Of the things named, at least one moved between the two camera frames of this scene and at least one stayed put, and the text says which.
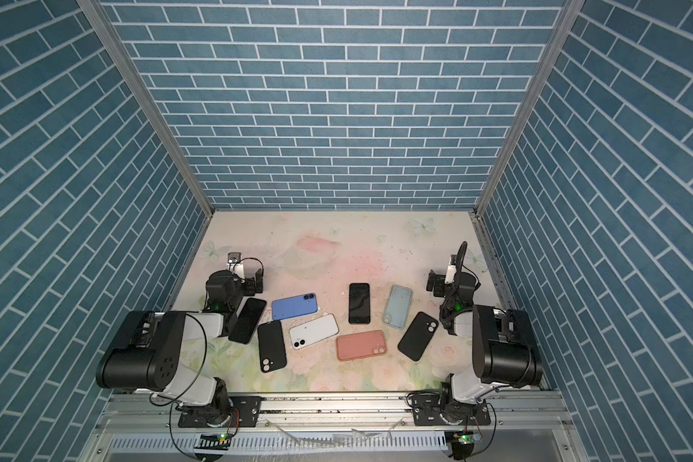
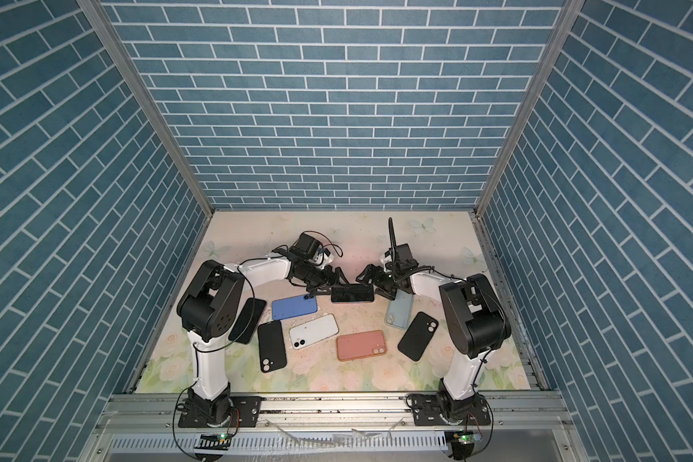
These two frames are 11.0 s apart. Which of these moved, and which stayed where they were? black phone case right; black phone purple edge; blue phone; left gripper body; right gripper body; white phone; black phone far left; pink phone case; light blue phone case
Moved: black phone purple edge; left gripper body; right gripper body
Stayed: black phone far left; light blue phone case; blue phone; pink phone case; black phone case right; white phone
